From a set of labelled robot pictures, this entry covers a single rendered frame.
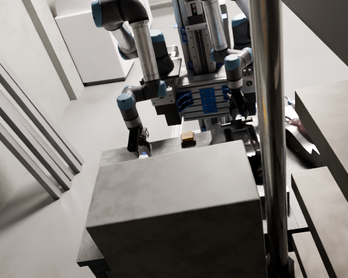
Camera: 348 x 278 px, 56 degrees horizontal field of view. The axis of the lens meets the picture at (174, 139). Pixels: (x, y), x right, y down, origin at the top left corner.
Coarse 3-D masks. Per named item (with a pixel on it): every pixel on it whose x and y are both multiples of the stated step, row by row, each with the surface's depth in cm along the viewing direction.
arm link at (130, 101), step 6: (120, 96) 149; (126, 96) 148; (132, 96) 153; (120, 102) 146; (126, 102) 146; (132, 102) 148; (120, 108) 148; (126, 108) 147; (132, 108) 149; (126, 114) 149; (132, 114) 150; (138, 114) 154; (126, 120) 152
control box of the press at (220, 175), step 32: (160, 160) 66; (192, 160) 64; (224, 160) 62; (96, 192) 63; (128, 192) 61; (160, 192) 59; (192, 192) 57; (224, 192) 56; (256, 192) 54; (96, 224) 56; (128, 224) 56; (160, 224) 56; (192, 224) 56; (224, 224) 57; (256, 224) 57; (128, 256) 62; (160, 256) 62; (192, 256) 62; (224, 256) 62; (256, 256) 63
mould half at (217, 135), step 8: (232, 120) 168; (240, 120) 167; (256, 120) 164; (216, 128) 166; (224, 128) 165; (232, 128) 163; (240, 128) 162; (256, 128) 160; (216, 136) 162; (224, 136) 160; (240, 136) 158; (248, 136) 156; (216, 144) 157; (248, 144) 152; (248, 152) 141; (256, 176) 139; (256, 184) 136; (288, 192) 129; (264, 200) 132; (288, 200) 132
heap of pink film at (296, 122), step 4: (292, 120) 157; (296, 120) 154; (292, 124) 154; (296, 124) 152; (300, 124) 149; (300, 128) 150; (304, 128) 148; (304, 132) 148; (304, 136) 147; (308, 136) 147
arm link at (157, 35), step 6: (150, 30) 189; (156, 30) 188; (156, 36) 182; (162, 36) 185; (156, 42) 184; (162, 42) 186; (156, 48) 186; (162, 48) 187; (156, 54) 188; (162, 54) 189
